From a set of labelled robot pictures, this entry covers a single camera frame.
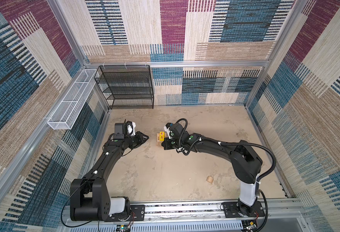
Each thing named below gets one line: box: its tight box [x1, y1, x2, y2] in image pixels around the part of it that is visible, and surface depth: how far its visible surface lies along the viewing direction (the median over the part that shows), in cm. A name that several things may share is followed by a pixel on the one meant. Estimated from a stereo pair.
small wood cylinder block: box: [205, 175, 214, 185], surface depth 85 cm
